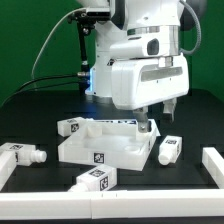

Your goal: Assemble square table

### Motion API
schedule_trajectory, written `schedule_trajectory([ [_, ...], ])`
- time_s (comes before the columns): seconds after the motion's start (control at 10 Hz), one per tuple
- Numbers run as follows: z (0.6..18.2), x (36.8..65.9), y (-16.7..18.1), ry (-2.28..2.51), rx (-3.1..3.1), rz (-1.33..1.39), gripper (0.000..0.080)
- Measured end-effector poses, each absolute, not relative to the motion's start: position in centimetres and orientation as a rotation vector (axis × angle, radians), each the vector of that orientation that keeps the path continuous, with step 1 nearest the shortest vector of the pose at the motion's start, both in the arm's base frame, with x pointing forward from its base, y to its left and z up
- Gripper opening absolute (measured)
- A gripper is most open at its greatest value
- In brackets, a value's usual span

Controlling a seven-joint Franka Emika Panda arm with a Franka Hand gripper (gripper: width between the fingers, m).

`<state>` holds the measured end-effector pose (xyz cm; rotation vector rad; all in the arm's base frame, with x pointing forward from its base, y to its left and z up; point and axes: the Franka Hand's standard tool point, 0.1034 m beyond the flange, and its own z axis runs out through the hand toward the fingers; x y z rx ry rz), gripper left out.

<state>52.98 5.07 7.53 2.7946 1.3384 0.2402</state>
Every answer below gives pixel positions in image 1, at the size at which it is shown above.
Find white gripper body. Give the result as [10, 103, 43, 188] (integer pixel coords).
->
[111, 55, 189, 110]

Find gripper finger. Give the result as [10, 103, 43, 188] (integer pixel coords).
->
[133, 107, 151, 133]
[163, 99, 176, 122]

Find white square table top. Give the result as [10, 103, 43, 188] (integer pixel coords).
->
[58, 118, 156, 171]

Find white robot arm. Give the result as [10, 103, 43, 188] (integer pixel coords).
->
[77, 0, 207, 132]

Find marker tag sheet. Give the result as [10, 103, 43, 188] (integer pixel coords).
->
[96, 118, 162, 137]

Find white front fence bar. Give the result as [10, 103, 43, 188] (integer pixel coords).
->
[0, 189, 224, 220]

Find white left fence bar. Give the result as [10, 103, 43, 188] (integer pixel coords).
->
[0, 151, 16, 191]

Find black camera stand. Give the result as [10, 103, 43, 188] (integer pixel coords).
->
[67, 8, 110, 95]

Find grey cable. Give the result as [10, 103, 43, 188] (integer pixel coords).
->
[31, 9, 84, 81]

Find black cables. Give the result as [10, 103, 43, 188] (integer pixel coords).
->
[0, 73, 91, 108]

